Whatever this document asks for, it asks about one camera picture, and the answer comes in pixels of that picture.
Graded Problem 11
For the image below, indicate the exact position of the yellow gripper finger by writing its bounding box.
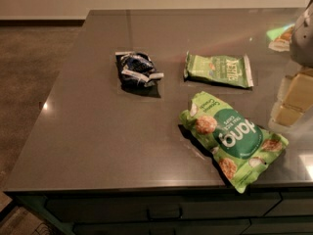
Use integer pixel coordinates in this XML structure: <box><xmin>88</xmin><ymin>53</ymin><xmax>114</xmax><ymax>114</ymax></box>
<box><xmin>268</xmin><ymin>67</ymin><xmax>313</xmax><ymax>131</ymax></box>

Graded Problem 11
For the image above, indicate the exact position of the blue chip bag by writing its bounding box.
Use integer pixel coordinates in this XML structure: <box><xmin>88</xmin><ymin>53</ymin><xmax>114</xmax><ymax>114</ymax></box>
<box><xmin>115</xmin><ymin>51</ymin><xmax>164</xmax><ymax>88</ymax></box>

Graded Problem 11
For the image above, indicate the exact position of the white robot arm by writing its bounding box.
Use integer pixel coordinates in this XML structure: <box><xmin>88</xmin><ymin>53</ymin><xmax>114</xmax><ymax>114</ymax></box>
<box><xmin>268</xmin><ymin>0</ymin><xmax>313</xmax><ymax>132</ymax></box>

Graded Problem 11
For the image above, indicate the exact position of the green snack bag far right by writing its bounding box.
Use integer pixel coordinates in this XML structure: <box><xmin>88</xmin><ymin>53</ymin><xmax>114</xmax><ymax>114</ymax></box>
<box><xmin>267</xmin><ymin>24</ymin><xmax>294</xmax><ymax>52</ymax></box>

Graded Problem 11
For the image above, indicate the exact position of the green Nestle snack bag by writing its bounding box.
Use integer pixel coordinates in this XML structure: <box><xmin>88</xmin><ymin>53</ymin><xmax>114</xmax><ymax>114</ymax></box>
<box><xmin>183</xmin><ymin>53</ymin><xmax>254</xmax><ymax>88</ymax></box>

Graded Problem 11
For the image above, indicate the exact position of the green Dang rice chips bag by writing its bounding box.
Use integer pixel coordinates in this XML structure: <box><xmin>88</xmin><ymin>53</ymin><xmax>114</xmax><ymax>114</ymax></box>
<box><xmin>179</xmin><ymin>92</ymin><xmax>289</xmax><ymax>193</ymax></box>

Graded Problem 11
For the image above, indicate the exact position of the dark cabinet drawer front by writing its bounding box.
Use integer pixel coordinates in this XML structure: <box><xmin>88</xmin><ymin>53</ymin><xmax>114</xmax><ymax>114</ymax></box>
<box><xmin>46</xmin><ymin>193</ymin><xmax>281</xmax><ymax>223</ymax></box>

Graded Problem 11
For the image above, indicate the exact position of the black drawer handle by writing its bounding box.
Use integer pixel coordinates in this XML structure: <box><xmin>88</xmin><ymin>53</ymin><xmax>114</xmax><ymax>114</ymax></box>
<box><xmin>146</xmin><ymin>208</ymin><xmax>183</xmax><ymax>221</ymax></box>

